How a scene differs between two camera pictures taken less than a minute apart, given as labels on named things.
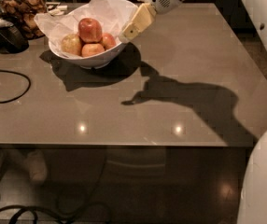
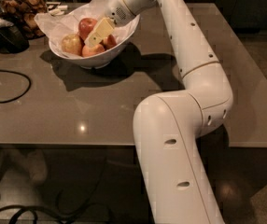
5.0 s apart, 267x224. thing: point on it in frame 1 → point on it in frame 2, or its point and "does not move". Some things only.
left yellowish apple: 72,43 does not move
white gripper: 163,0 → 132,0
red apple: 91,49 does not move
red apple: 90,30 does not move
